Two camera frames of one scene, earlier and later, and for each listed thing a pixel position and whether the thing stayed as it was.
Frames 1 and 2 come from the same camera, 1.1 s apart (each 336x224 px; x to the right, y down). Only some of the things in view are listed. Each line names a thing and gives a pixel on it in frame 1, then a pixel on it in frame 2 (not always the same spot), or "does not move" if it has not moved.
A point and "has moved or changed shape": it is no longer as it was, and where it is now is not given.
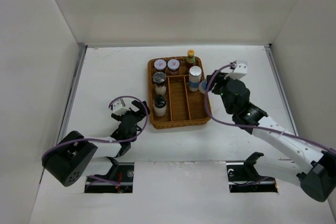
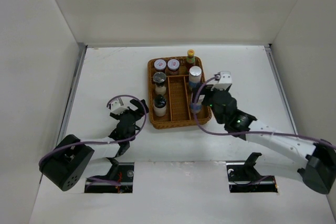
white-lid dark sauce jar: [159, 65] does not move
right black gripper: [216, 80] → [206, 89]
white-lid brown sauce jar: [173, 65] does not move
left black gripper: [139, 115] does not move
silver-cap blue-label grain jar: [202, 87] has moved or changed shape
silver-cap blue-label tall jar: [195, 74] does not move
